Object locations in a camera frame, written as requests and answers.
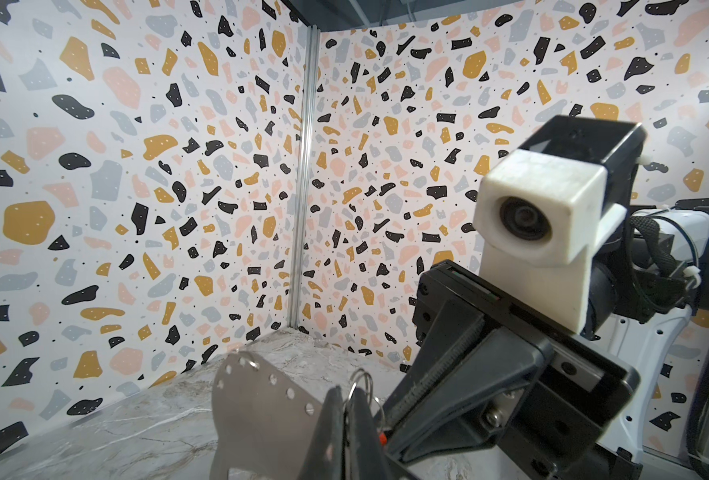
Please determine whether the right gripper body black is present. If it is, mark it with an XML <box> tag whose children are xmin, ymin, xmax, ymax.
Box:
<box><xmin>414</xmin><ymin>261</ymin><xmax>640</xmax><ymax>479</ymax></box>

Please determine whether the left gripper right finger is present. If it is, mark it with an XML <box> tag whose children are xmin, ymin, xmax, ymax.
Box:
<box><xmin>346</xmin><ymin>387</ymin><xmax>399</xmax><ymax>480</ymax></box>

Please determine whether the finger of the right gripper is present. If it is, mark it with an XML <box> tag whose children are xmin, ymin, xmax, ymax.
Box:
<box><xmin>386</xmin><ymin>327</ymin><xmax>555</xmax><ymax>465</ymax></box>
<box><xmin>384</xmin><ymin>300</ymin><xmax>485</xmax><ymax>428</ymax></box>

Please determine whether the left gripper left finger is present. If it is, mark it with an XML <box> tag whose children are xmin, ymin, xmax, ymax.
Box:
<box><xmin>298</xmin><ymin>386</ymin><xmax>346</xmax><ymax>480</ymax></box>

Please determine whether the red key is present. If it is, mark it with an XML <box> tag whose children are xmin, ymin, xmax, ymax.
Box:
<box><xmin>344</xmin><ymin>367</ymin><xmax>389</xmax><ymax>446</ymax></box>

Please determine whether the metal keyring plate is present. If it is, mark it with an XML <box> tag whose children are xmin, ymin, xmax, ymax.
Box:
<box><xmin>210</xmin><ymin>351</ymin><xmax>322</xmax><ymax>479</ymax></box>

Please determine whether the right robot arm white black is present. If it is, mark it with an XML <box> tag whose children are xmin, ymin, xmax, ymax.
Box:
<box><xmin>383</xmin><ymin>198</ymin><xmax>709</xmax><ymax>479</ymax></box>

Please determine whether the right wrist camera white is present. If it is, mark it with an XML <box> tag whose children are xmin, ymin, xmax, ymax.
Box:
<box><xmin>473</xmin><ymin>115</ymin><xmax>647</xmax><ymax>334</ymax></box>

